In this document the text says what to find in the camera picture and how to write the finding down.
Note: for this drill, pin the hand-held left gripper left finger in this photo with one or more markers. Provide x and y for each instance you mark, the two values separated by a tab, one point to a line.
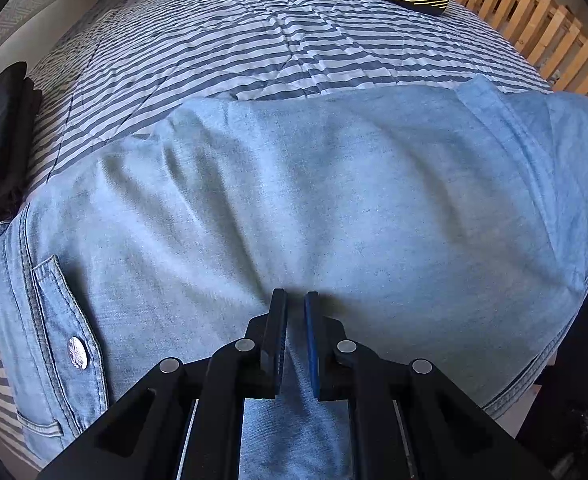
280	340

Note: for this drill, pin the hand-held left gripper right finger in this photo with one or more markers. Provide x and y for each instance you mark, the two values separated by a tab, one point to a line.
311	345

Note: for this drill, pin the light blue jeans pants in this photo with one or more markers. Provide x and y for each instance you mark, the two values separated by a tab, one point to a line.
324	185

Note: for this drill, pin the folded matte black pants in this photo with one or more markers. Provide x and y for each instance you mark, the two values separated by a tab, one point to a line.
21	160

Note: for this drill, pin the blue white striped blanket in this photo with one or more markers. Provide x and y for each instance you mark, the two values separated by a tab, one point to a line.
274	20

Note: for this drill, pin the wooden slat bed rail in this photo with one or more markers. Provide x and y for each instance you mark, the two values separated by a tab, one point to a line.
524	20

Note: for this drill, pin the grey patterned wall hanging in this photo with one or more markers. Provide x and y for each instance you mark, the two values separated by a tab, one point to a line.
14	30

